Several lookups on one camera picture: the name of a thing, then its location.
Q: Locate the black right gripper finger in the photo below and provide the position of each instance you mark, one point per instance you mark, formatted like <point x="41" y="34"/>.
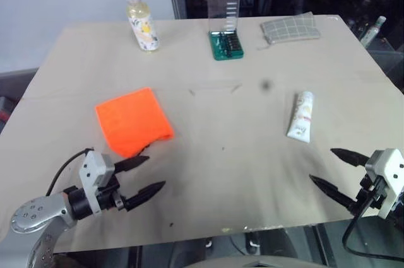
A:
<point x="329" y="190"/>
<point x="348" y="156"/>

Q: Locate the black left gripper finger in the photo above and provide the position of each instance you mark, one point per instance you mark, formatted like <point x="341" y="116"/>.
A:
<point x="145" y="191"/>
<point x="132" y="161"/>

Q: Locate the white-capped spray bottle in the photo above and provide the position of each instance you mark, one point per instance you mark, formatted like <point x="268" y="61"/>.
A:
<point x="373" y="32"/>

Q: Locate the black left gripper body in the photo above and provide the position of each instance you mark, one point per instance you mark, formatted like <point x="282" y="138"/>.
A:
<point x="109" y="200"/>

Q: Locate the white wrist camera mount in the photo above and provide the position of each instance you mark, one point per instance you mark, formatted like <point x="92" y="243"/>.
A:
<point x="94" y="170"/>
<point x="386" y="173"/>

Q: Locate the orange folded cloth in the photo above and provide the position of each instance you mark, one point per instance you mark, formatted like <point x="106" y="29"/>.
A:
<point x="134" y="121"/>

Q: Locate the clear bottle with floral label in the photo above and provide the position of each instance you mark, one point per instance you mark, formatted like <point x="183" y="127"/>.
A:
<point x="142" y="23"/>

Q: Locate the white cosmetic tube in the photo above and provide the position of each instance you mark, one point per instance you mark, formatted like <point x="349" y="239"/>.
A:
<point x="302" y="116"/>

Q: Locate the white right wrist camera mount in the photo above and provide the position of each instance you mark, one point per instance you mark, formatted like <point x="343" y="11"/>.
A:
<point x="386" y="173"/>

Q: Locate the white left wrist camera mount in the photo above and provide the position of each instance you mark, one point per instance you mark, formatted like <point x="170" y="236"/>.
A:
<point x="94" y="170"/>

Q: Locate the green screwdriver bit case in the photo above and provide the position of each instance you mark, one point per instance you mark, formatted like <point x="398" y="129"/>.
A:
<point x="225" y="31"/>

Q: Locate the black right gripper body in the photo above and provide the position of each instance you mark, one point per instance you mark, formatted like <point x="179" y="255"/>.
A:
<point x="367" y="197"/>

